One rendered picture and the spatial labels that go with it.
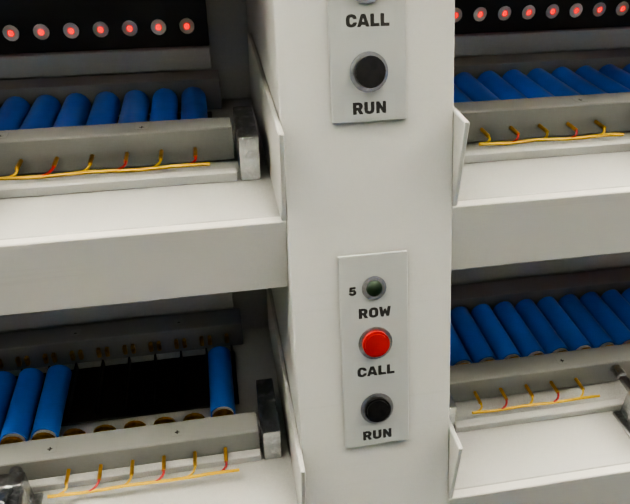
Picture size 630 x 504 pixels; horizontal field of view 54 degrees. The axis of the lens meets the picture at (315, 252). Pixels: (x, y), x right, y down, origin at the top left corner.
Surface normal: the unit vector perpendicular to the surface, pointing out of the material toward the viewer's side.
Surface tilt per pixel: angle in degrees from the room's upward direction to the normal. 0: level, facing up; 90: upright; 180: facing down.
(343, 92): 90
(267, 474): 18
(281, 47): 90
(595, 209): 108
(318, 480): 90
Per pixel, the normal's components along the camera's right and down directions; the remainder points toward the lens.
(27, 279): 0.17, 0.55
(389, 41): 0.16, 0.27
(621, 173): 0.00, -0.83
